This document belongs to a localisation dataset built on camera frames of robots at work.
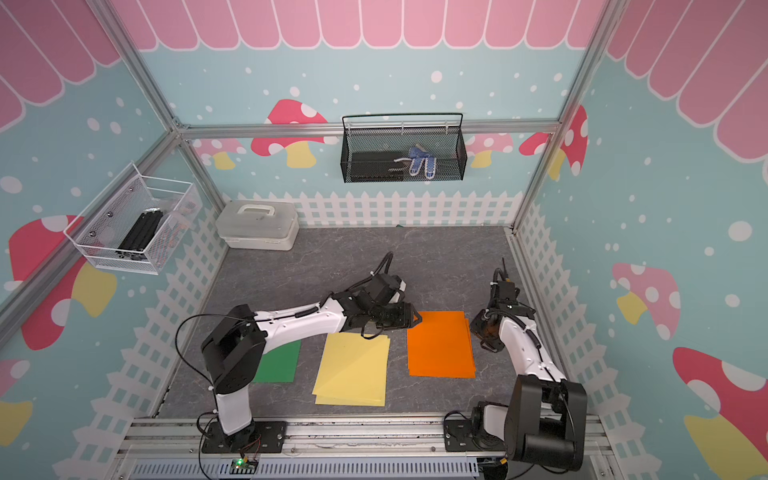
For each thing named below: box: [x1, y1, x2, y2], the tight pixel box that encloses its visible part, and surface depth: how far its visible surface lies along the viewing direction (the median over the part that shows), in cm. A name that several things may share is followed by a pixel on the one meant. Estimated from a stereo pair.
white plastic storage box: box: [215, 201, 300, 251], surface depth 111 cm
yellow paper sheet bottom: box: [312, 332, 391, 407], surface depth 85 cm
